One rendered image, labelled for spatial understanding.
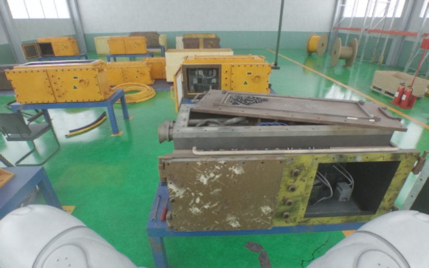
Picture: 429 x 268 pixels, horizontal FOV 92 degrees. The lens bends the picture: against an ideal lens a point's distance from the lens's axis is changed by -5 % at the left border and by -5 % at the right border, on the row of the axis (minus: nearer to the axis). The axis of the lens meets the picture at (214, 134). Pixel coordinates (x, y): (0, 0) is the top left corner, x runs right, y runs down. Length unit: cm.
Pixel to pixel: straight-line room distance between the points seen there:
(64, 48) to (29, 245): 1085
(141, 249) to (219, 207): 118
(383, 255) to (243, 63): 358
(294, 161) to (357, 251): 91
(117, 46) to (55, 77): 599
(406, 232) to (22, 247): 69
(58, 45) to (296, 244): 1083
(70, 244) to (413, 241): 58
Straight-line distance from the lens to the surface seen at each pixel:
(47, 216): 56
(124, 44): 1012
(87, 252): 43
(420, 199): 180
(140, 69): 724
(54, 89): 457
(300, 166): 133
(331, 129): 139
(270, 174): 128
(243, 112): 141
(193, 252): 227
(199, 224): 151
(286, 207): 152
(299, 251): 240
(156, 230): 168
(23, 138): 403
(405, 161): 168
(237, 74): 381
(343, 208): 177
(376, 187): 184
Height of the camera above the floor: 189
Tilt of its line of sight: 28 degrees down
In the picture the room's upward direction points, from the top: straight up
